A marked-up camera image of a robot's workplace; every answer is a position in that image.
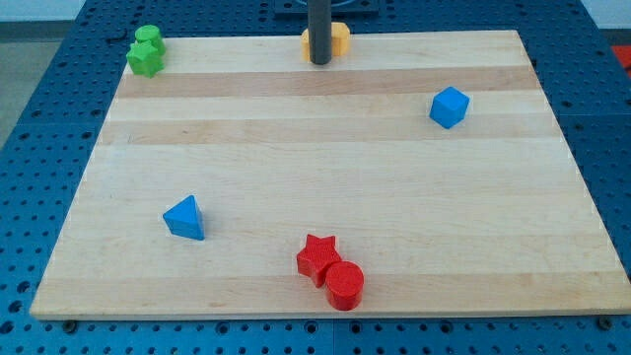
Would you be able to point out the green star block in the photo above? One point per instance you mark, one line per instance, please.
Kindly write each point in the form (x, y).
(144, 59)

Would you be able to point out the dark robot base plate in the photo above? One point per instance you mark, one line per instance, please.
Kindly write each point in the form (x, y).
(299, 8)

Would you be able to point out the green cylinder block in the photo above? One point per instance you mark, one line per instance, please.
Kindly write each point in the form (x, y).
(153, 35)

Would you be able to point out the red star block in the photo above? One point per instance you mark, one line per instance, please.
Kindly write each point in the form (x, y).
(318, 254)

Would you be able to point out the blue triangular prism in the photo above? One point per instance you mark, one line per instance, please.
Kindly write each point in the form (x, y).
(185, 219)

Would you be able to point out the red cylinder block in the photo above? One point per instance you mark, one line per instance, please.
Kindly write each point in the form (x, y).
(344, 281)

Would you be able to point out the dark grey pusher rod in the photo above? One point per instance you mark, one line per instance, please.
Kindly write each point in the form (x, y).
(319, 27)

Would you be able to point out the blue cube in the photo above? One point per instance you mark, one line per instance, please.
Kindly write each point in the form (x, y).
(449, 107)

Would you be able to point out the yellow block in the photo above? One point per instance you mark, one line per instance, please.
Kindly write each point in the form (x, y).
(340, 40)

